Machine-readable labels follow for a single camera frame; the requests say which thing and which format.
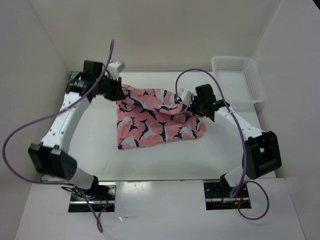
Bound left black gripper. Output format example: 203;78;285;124
96;74;126;102

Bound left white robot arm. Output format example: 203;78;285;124
28;60;125;200

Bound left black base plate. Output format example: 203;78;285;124
62;181;117;213

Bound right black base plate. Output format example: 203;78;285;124
203;180;252;211

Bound aluminium table edge rail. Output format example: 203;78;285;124
33;71;90;181

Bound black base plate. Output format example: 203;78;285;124
62;181;117;213
203;180;252;211

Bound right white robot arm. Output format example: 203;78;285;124
190;84;282;197

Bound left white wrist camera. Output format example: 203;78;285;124
106;61;126;80

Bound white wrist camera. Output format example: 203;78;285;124
178;88;193;107
106;61;126;80

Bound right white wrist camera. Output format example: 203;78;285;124
178;88;193;107

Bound pink shark print shorts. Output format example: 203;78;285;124
116;84;207;150

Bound white plastic mesh basket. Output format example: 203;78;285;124
211;56;266;104

